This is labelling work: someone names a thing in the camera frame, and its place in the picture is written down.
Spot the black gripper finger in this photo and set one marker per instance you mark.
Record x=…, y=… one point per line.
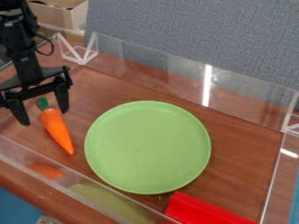
x=16, y=107
x=62, y=95

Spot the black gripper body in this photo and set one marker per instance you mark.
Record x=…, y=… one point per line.
x=34, y=80

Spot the orange toy carrot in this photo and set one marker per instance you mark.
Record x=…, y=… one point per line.
x=55, y=125

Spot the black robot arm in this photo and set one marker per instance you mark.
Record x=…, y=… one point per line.
x=18, y=29

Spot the green round plate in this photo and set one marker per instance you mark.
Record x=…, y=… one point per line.
x=147, y=147

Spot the cardboard box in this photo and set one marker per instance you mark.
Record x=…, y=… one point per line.
x=60, y=13

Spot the red plastic block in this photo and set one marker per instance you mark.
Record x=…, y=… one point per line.
x=193, y=211

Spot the clear acrylic tray wall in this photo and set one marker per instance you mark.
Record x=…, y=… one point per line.
x=249, y=115

